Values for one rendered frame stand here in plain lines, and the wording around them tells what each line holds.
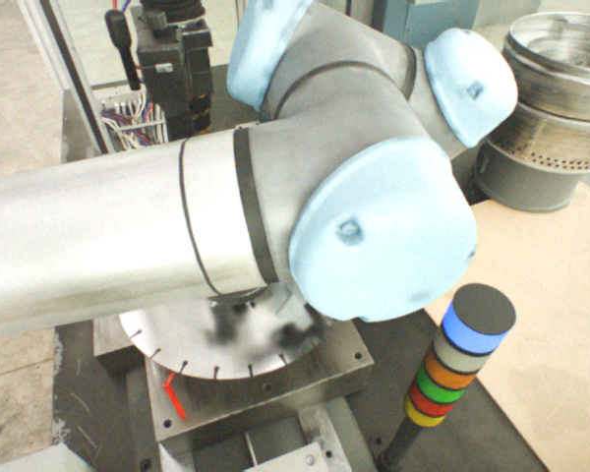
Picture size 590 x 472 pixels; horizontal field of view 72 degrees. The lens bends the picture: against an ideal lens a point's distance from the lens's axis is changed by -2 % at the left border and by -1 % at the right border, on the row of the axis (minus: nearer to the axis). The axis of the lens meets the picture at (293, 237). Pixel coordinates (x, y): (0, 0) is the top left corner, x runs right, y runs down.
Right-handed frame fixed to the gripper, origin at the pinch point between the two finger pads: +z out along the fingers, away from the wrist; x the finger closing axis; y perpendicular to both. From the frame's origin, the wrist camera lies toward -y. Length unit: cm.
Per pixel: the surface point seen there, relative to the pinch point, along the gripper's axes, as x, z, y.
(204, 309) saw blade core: 2.6, 5.7, 12.8
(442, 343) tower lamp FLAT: 16.2, -22.8, 6.3
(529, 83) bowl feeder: -9, -16, -55
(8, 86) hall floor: -235, 246, -8
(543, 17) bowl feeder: -22, -18, -75
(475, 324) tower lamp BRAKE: 15.2, -27.2, 6.9
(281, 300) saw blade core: 6.3, 1.6, 4.0
